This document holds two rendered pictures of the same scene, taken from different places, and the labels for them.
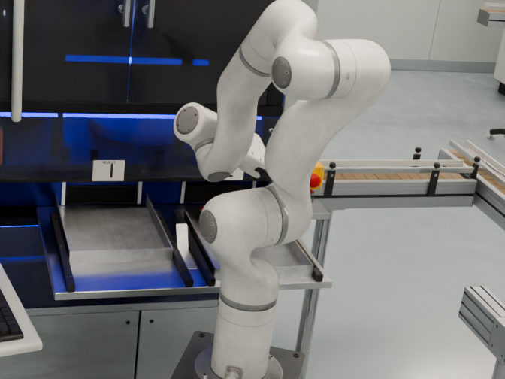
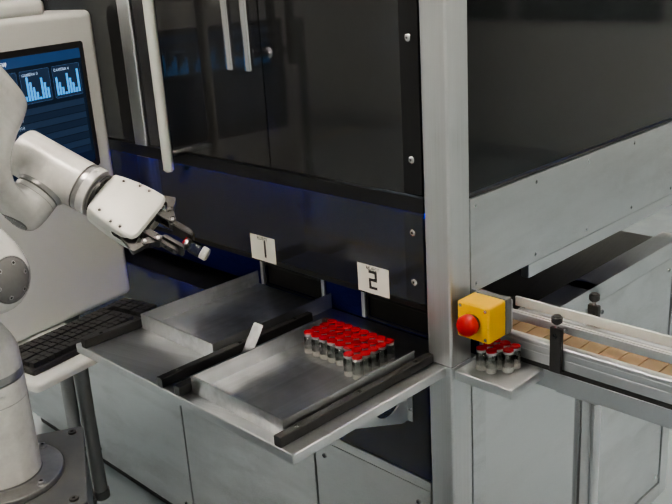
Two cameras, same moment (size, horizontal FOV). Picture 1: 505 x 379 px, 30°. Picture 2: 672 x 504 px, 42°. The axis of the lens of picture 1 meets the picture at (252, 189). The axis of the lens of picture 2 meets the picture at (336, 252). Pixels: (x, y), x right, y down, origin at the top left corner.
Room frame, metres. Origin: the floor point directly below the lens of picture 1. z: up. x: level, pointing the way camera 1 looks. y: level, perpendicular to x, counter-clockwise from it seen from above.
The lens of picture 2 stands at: (1.71, -1.42, 1.66)
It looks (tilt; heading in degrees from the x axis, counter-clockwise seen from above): 19 degrees down; 66
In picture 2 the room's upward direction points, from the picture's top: 4 degrees counter-clockwise
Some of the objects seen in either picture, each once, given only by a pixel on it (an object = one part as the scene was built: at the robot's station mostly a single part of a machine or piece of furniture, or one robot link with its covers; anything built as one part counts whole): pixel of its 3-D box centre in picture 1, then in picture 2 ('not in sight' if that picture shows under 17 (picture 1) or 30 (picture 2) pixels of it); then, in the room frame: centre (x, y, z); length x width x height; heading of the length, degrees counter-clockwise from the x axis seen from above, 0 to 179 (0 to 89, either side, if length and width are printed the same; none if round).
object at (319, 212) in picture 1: (301, 207); (503, 371); (2.61, -0.15, 0.87); 0.14 x 0.13 x 0.02; 20
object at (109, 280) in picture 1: (178, 245); (264, 352); (2.25, 0.18, 0.87); 0.70 x 0.48 x 0.02; 110
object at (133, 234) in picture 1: (110, 225); (237, 310); (2.25, 0.36, 0.90); 0.34 x 0.26 x 0.04; 20
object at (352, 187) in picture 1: (373, 177); (665, 368); (2.80, -0.38, 0.92); 0.69 x 0.16 x 0.16; 110
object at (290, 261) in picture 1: (245, 242); (304, 371); (2.26, 0.00, 0.90); 0.34 x 0.26 x 0.04; 20
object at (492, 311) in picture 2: (307, 174); (483, 316); (2.57, -0.15, 1.00); 0.08 x 0.07 x 0.07; 20
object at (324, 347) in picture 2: not in sight; (336, 352); (2.35, 0.03, 0.90); 0.18 x 0.02 x 0.05; 110
